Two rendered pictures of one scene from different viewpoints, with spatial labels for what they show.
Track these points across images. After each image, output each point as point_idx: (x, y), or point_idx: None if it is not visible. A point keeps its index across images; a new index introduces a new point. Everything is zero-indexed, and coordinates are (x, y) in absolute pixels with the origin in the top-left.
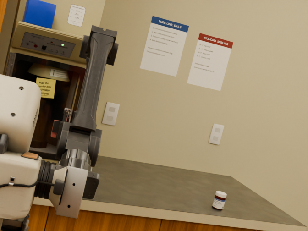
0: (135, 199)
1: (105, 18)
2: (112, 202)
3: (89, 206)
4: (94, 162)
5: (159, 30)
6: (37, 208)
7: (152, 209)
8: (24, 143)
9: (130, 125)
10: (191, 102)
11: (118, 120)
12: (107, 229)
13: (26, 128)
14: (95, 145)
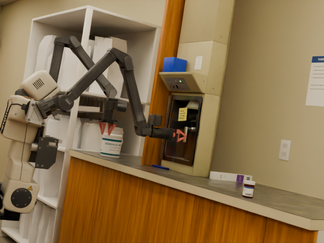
0: (190, 181)
1: (277, 70)
2: (164, 176)
3: (153, 178)
4: (59, 105)
5: (318, 67)
6: (138, 180)
7: (183, 183)
8: (30, 93)
9: (301, 159)
10: None
11: (291, 155)
12: (166, 200)
13: (26, 84)
14: (60, 96)
